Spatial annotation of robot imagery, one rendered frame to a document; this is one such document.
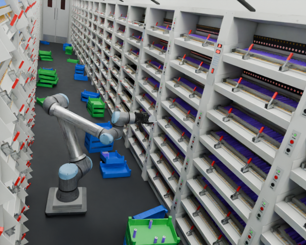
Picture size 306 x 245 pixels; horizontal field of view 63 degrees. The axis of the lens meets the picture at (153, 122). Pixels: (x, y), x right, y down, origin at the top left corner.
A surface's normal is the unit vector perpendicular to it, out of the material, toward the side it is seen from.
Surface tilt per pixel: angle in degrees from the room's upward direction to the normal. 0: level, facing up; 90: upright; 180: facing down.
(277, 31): 90
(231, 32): 90
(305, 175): 16
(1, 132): 90
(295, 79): 106
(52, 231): 0
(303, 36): 90
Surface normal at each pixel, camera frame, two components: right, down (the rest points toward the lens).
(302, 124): -0.91, -0.02
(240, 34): 0.36, 0.42
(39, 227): 0.18, -0.91
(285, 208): -0.07, -0.88
